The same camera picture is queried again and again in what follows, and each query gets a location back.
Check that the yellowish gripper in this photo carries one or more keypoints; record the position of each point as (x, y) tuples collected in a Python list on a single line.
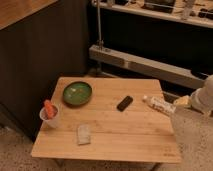
[(183, 101)]

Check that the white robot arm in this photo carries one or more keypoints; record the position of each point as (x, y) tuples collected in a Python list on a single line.
[(201, 99)]

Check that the white plastic bottle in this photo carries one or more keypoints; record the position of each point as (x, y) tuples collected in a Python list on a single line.
[(159, 104)]

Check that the metal shelf rack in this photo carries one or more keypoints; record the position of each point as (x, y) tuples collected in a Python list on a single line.
[(171, 40)]

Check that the bamboo folding table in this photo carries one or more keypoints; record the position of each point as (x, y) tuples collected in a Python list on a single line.
[(137, 134)]

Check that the orange carrot toy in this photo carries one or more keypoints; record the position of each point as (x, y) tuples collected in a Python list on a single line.
[(49, 109)]

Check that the white plastic cup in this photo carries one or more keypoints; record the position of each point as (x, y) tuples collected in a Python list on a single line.
[(54, 121)]

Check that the dark wooden cabinet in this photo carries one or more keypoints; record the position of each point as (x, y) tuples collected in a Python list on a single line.
[(34, 53)]

